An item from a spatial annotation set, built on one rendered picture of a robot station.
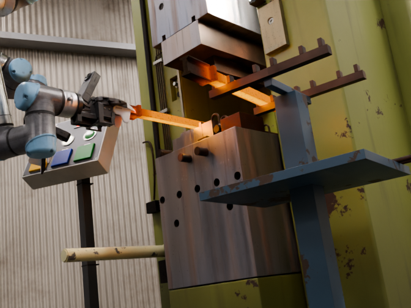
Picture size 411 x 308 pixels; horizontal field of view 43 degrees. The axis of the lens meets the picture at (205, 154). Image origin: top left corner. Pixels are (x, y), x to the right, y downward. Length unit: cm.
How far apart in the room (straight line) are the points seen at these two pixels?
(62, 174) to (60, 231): 259
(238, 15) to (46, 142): 94
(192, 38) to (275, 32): 29
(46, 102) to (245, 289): 75
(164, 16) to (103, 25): 340
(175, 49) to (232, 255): 79
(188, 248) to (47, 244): 299
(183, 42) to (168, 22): 13
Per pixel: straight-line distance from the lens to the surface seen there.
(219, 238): 159
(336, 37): 170
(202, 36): 186
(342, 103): 160
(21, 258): 455
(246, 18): 202
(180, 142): 182
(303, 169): 108
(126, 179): 485
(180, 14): 196
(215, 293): 161
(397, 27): 209
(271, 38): 179
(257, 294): 150
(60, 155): 207
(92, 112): 150
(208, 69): 123
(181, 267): 171
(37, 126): 138
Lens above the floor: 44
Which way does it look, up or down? 15 degrees up
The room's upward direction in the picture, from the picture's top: 7 degrees counter-clockwise
